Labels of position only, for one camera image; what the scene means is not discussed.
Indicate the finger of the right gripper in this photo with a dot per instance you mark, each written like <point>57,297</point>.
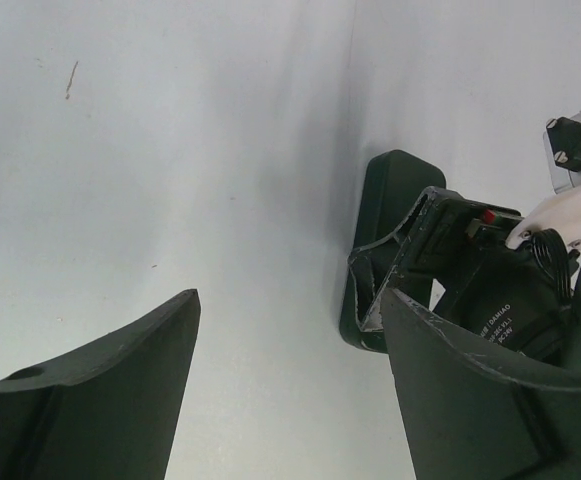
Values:
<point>405,220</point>
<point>367,272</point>

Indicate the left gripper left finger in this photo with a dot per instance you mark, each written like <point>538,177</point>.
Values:
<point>106,410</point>

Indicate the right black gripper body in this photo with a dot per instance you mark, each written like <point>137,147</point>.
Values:
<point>527,300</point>

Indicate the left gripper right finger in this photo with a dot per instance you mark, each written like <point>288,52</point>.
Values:
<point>475,410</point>

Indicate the black glasses case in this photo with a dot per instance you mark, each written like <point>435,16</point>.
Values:
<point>393,182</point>

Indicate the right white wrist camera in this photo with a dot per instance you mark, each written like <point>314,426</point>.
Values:
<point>562,211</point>

